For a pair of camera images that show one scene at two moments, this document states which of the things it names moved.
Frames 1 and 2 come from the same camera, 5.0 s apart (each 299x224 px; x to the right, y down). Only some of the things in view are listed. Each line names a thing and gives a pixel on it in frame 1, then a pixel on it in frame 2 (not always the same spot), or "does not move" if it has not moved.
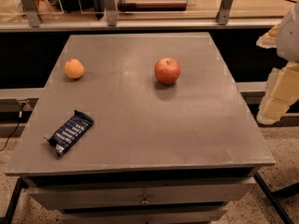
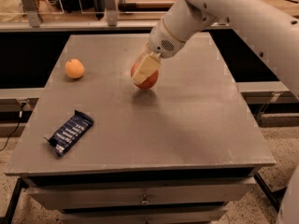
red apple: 167,70 → 149,82
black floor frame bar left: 21,185 does not move
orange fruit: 74,68 does not move
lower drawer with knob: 162,217 does not move
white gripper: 289,36 → 163,42
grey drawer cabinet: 171,141 does not move
